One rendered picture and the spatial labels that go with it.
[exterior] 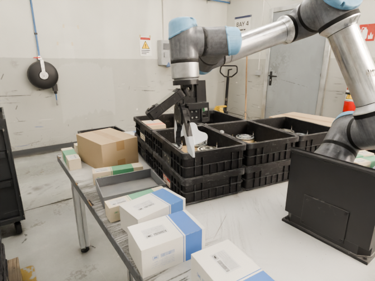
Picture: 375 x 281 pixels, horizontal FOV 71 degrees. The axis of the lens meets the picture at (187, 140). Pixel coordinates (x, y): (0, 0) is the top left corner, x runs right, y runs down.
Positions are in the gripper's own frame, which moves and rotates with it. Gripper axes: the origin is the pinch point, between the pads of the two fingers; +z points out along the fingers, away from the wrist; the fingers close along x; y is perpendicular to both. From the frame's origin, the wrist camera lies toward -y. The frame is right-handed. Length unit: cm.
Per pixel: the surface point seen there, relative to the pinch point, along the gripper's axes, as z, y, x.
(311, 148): 15, 74, 33
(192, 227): 22.8, 0.7, -1.9
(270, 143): 9, 47, 28
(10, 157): 23, -88, 135
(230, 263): 24.5, 5.2, -18.3
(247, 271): 24.9, 7.8, -21.9
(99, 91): -17, -31, 367
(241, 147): 8.3, 32.0, 25.9
